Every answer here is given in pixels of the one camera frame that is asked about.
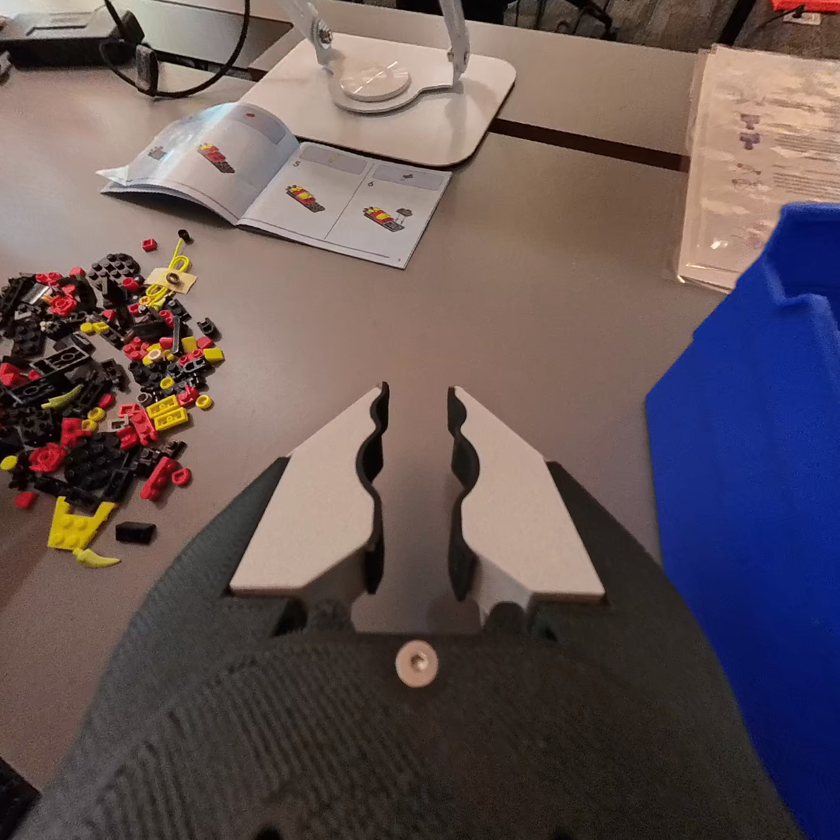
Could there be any blue plastic bin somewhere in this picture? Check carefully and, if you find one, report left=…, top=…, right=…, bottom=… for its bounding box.
left=645, top=202, right=840, bottom=840

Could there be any lego instruction booklet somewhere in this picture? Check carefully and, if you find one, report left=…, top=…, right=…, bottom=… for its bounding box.
left=97, top=101, right=454, bottom=270

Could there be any pile of loose lego pieces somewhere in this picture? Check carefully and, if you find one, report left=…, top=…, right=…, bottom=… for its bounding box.
left=0, top=226, right=227, bottom=569

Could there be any black cable strap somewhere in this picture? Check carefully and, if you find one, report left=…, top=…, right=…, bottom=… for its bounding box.
left=133, top=45, right=162, bottom=94

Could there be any white desk lamp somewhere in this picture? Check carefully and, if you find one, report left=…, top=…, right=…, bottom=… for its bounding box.
left=239, top=0, right=517, bottom=169

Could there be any dark flat object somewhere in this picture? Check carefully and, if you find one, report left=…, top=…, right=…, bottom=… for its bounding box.
left=0, top=755, right=42, bottom=840

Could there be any yellow string with pale tag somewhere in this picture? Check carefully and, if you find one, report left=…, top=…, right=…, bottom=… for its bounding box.
left=141, top=230, right=199, bottom=309

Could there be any black power adapter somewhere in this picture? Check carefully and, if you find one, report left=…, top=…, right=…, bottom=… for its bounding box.
left=0, top=7, right=146, bottom=70

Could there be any black cable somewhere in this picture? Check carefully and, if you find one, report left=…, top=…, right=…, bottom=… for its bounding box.
left=98, top=0, right=253, bottom=101

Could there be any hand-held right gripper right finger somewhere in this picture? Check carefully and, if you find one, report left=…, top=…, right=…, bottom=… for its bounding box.
left=448, top=386, right=606, bottom=624

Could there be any paper sheet in clear sleeve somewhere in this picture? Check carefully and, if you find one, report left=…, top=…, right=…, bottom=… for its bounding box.
left=676, top=45, right=840, bottom=293

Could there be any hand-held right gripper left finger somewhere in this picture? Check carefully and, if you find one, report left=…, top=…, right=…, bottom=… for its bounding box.
left=228, top=382, right=390, bottom=608

